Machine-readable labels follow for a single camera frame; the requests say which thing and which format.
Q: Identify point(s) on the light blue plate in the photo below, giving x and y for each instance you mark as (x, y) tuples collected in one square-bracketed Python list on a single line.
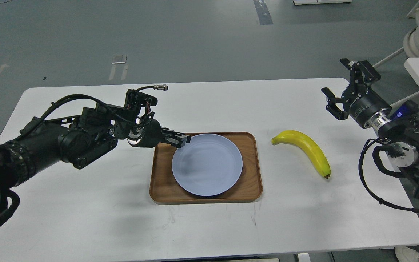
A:
[(209, 165)]

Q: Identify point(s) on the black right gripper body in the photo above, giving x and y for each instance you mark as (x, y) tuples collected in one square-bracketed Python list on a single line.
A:
[(362, 103)]

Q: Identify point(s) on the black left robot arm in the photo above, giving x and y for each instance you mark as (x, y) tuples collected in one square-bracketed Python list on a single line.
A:
[(78, 129)]

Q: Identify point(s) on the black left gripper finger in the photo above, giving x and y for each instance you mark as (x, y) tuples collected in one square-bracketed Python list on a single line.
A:
[(177, 141), (168, 132)]

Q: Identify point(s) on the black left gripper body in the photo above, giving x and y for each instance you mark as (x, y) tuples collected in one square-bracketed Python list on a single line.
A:
[(151, 136)]

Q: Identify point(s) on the white shoe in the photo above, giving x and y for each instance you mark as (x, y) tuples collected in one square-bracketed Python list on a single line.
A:
[(405, 254)]

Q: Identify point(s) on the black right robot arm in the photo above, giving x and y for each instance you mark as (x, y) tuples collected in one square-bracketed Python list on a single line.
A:
[(397, 150)]

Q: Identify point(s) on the yellow banana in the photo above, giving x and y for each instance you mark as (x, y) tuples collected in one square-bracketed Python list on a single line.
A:
[(308, 146)]

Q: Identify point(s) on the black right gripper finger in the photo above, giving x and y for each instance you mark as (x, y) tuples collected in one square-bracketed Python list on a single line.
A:
[(362, 73), (331, 106)]

